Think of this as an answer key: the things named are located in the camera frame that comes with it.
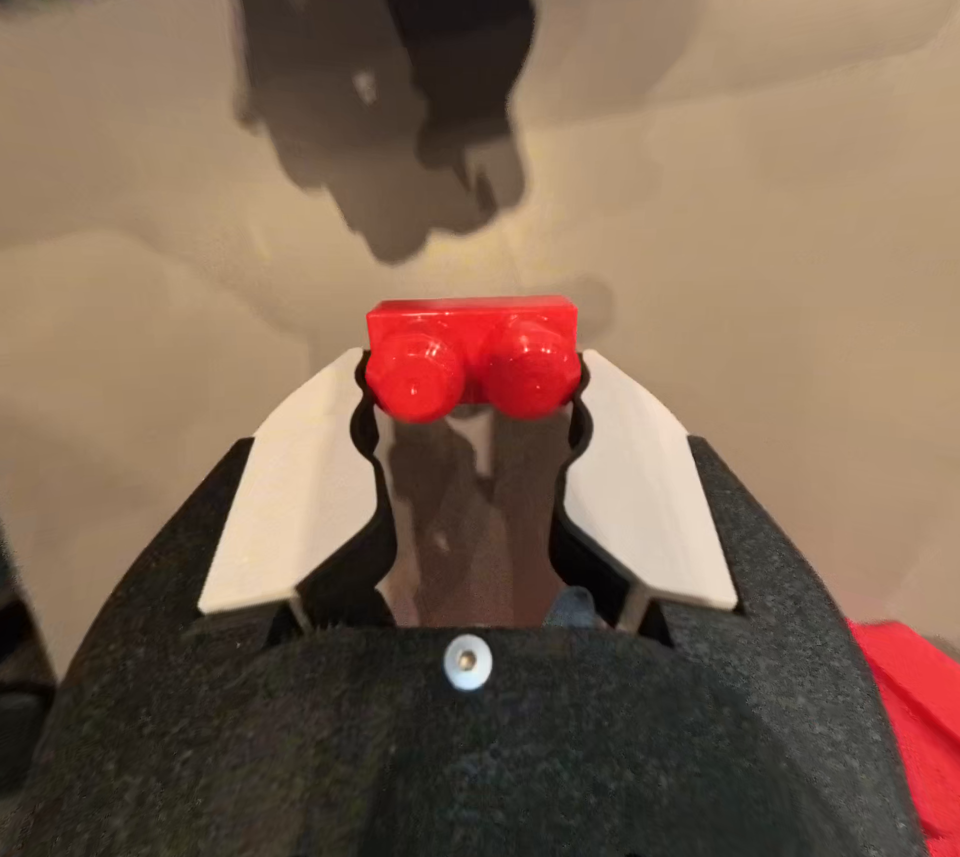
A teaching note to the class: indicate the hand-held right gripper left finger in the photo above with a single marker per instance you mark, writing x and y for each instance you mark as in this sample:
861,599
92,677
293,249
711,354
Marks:
292,497

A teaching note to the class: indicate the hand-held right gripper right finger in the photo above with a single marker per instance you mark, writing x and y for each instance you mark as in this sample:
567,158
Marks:
645,497

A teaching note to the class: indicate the red two-stud mega block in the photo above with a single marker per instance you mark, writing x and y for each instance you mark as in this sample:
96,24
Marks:
472,332

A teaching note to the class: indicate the red plastic bin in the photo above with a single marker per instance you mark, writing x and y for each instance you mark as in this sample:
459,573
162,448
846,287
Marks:
922,714

